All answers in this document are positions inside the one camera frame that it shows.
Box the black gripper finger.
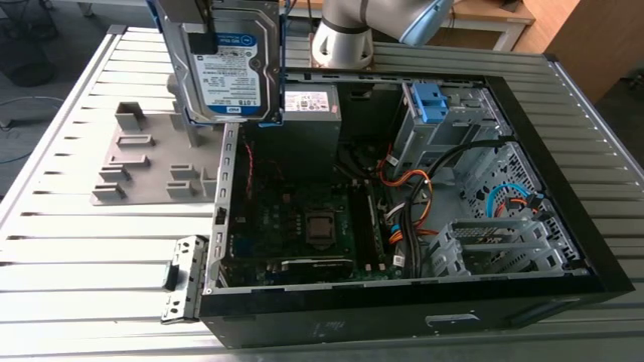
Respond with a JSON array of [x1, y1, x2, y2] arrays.
[[188, 0, 219, 56]]

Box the hard disk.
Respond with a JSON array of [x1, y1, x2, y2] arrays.
[[149, 0, 289, 127]]

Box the metal disk bay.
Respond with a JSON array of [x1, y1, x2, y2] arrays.
[[424, 216, 589, 278]]

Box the grey power supply unit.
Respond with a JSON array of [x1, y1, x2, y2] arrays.
[[239, 83, 344, 178]]

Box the black office chair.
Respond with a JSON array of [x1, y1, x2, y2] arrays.
[[0, 0, 61, 87]]

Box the grey parts rack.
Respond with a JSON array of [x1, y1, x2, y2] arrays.
[[89, 74, 228, 207]]

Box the blue plastic drive latch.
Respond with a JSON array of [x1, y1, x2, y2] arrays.
[[409, 83, 449, 124]]

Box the green motherboard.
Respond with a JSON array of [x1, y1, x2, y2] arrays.
[[224, 131, 404, 286]]

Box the CPU socket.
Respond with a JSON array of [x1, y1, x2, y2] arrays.
[[301, 211, 339, 250]]

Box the metal optical drive cage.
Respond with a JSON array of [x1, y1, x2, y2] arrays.
[[392, 81, 515, 174]]

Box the black RAM slot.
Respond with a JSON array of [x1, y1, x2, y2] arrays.
[[349, 179, 376, 272], [365, 179, 389, 271]]

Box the black graphics card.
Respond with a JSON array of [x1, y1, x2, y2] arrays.
[[265, 257, 356, 282]]

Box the wooden cabinet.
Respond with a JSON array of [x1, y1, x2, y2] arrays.
[[512, 0, 644, 105]]

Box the black PC case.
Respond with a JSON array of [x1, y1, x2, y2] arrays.
[[199, 64, 636, 350]]

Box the thin red wire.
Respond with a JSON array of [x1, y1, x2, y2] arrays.
[[243, 141, 256, 198]]

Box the white floor cable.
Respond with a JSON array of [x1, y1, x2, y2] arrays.
[[0, 94, 65, 109]]

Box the blue floor cable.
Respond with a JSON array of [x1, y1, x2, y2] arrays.
[[0, 149, 29, 165]]

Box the orange wire bundle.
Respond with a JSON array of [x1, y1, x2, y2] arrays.
[[377, 145, 440, 246]]

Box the thick black cable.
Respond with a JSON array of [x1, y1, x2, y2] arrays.
[[404, 140, 509, 278]]

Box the wooden desk with white frame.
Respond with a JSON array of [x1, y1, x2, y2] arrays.
[[289, 0, 535, 52]]

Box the metal expansion slot bracket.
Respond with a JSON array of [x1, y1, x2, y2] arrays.
[[160, 234, 211, 325]]

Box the blue data wire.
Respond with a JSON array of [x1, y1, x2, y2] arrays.
[[487, 183, 549, 222]]

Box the orange power wire with connector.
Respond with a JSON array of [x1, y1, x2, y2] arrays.
[[495, 196, 543, 219]]

